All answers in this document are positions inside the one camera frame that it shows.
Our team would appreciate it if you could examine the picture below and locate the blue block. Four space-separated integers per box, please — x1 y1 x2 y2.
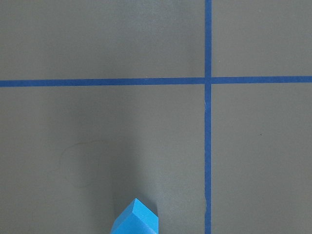
110 198 159 234

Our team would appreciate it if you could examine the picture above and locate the blue tape line lengthwise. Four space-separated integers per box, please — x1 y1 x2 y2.
204 0 212 234

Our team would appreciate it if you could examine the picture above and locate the blue tape line crosswise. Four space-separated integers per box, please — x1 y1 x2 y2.
0 76 312 87

